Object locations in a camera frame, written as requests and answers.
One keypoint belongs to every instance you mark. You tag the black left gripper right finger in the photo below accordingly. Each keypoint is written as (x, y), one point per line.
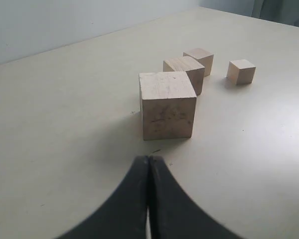
(173, 214)

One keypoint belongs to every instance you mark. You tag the second largest wooden cube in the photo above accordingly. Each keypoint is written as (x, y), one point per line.
(194, 70)

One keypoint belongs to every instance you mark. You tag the smallest wooden cube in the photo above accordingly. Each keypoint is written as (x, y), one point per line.
(240, 72)

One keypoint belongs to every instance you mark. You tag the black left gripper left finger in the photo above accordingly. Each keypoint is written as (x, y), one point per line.
(124, 214)

